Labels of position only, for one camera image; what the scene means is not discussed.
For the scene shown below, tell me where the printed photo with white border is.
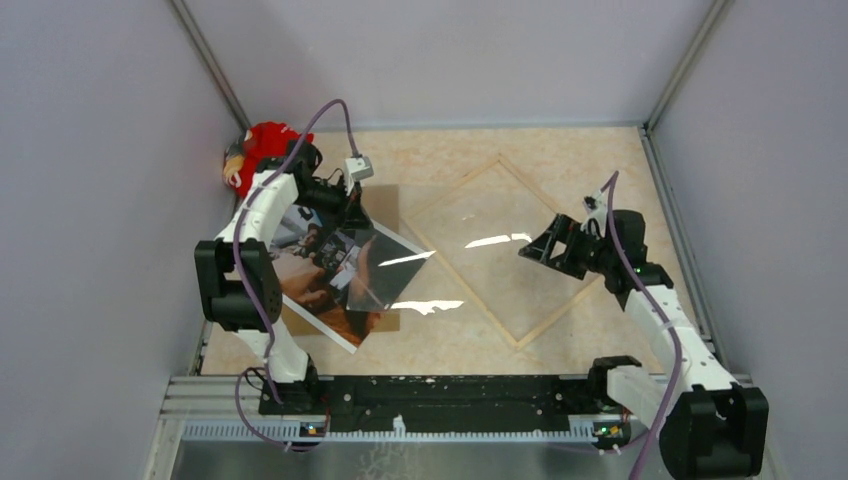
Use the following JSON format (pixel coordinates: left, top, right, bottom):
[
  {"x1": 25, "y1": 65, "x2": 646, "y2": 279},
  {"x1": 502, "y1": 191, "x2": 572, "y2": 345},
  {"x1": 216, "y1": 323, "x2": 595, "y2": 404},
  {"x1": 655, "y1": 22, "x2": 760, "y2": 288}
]
[{"x1": 269, "y1": 206, "x2": 431, "y2": 353}]

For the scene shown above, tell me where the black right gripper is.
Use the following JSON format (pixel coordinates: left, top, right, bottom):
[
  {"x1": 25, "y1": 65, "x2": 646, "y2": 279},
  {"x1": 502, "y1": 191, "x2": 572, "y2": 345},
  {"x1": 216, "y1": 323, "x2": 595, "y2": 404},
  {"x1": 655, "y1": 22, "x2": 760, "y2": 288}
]
[{"x1": 519, "y1": 213, "x2": 616, "y2": 280}]

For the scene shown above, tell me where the red crumpled cloth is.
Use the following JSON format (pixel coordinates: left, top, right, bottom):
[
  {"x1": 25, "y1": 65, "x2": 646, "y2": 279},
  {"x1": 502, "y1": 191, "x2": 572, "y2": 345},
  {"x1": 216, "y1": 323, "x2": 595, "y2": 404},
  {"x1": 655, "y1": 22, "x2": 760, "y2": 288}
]
[{"x1": 222, "y1": 121, "x2": 302, "y2": 200}]

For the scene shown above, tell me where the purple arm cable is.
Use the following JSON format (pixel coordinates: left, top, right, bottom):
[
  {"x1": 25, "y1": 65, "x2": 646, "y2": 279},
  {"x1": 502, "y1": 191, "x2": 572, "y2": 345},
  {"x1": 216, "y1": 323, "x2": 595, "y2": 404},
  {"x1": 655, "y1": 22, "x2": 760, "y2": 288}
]
[
  {"x1": 549, "y1": 170, "x2": 685, "y2": 480},
  {"x1": 231, "y1": 99, "x2": 362, "y2": 454}
]

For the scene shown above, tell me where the white wooden picture frame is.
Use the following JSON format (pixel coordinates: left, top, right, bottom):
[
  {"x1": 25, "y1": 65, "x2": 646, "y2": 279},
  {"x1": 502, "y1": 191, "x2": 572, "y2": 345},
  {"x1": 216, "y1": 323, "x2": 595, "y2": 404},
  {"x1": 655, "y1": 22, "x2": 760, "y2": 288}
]
[{"x1": 402, "y1": 156, "x2": 603, "y2": 350}]

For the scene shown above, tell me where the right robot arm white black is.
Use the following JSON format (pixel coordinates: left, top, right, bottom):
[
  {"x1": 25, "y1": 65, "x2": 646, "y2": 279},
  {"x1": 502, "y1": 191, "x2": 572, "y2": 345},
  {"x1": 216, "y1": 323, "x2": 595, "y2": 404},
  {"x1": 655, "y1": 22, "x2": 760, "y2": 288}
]
[{"x1": 518, "y1": 210, "x2": 769, "y2": 479}]

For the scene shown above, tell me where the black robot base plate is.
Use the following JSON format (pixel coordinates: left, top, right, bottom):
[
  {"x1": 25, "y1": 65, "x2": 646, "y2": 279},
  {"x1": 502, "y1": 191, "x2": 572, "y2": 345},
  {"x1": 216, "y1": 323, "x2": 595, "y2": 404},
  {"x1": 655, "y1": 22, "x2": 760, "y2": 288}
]
[{"x1": 258, "y1": 375, "x2": 635, "y2": 436}]

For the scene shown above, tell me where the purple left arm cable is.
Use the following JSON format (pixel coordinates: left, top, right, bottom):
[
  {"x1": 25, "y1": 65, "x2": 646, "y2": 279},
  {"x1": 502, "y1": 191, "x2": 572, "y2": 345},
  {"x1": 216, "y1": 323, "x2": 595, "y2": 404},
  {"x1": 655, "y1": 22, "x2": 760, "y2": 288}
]
[{"x1": 231, "y1": 99, "x2": 362, "y2": 454}]

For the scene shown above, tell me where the clear acrylic glass sheet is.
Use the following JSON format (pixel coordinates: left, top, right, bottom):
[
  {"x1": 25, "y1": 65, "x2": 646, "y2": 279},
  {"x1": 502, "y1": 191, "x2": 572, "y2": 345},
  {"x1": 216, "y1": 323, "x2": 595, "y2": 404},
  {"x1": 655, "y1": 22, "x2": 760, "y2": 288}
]
[{"x1": 347, "y1": 157, "x2": 601, "y2": 349}]

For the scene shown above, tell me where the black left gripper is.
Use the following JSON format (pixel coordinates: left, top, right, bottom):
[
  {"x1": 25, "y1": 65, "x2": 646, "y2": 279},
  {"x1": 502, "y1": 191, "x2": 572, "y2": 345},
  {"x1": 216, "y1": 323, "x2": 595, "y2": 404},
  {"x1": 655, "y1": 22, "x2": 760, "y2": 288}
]
[{"x1": 294, "y1": 173, "x2": 373, "y2": 230}]

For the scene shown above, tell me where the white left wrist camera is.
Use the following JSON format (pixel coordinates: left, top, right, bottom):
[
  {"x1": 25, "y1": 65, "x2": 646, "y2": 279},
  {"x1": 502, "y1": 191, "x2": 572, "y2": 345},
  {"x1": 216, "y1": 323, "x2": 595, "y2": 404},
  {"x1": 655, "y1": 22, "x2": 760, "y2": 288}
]
[{"x1": 344, "y1": 156, "x2": 374, "y2": 184}]

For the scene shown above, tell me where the brown cardboard backing board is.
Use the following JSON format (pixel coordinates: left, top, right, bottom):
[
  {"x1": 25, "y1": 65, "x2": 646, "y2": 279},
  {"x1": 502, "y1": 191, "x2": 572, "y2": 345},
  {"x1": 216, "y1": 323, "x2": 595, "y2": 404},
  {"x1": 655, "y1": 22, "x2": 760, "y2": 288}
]
[{"x1": 282, "y1": 184, "x2": 400, "y2": 337}]

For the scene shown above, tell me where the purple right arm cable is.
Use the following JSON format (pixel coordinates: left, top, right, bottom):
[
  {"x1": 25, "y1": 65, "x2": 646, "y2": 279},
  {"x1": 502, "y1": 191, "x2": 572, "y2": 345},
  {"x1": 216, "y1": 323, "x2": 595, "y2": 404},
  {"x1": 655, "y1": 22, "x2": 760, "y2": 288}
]
[{"x1": 549, "y1": 170, "x2": 685, "y2": 480}]

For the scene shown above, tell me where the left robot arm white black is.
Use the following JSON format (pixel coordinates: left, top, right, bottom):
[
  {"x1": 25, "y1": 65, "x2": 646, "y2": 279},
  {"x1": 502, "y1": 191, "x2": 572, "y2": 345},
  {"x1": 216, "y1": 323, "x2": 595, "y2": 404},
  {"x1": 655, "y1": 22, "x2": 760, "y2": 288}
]
[{"x1": 194, "y1": 140, "x2": 374, "y2": 414}]

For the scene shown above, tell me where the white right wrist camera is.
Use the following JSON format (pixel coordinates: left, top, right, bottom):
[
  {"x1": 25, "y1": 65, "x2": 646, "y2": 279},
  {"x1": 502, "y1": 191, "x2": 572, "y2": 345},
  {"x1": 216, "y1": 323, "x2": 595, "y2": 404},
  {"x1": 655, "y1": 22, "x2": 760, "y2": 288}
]
[{"x1": 581, "y1": 190, "x2": 608, "y2": 236}]

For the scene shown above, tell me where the aluminium front rail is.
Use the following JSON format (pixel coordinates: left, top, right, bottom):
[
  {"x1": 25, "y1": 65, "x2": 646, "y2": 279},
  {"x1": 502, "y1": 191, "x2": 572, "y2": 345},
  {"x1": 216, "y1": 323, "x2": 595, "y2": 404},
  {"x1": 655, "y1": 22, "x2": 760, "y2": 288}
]
[{"x1": 160, "y1": 376, "x2": 637, "y2": 445}]

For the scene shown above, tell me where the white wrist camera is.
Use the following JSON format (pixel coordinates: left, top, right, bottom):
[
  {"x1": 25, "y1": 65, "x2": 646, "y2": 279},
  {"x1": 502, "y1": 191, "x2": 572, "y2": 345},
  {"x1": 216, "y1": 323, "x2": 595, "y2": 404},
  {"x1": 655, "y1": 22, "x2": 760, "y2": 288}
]
[
  {"x1": 344, "y1": 156, "x2": 374, "y2": 184},
  {"x1": 581, "y1": 190, "x2": 608, "y2": 236}
]

